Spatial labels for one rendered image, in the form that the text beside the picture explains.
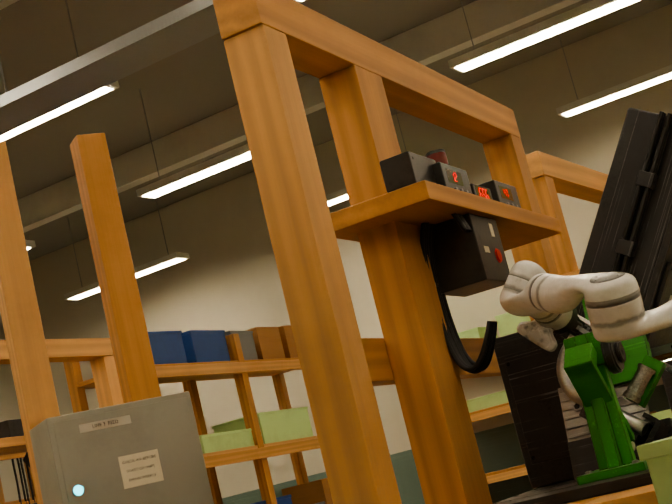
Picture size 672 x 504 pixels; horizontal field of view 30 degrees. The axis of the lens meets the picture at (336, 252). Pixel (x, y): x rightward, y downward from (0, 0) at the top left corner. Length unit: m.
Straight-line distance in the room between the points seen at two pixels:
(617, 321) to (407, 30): 8.81
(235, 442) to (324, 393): 6.11
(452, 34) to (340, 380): 8.51
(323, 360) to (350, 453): 0.17
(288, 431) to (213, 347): 0.92
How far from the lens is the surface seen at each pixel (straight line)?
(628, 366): 2.66
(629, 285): 2.10
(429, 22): 10.72
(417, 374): 2.56
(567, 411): 2.71
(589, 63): 12.35
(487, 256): 2.73
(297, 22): 2.49
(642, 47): 12.23
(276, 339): 9.14
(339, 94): 2.68
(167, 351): 7.99
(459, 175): 2.77
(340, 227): 2.54
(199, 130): 11.74
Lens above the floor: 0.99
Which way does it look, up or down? 11 degrees up
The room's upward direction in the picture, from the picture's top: 14 degrees counter-clockwise
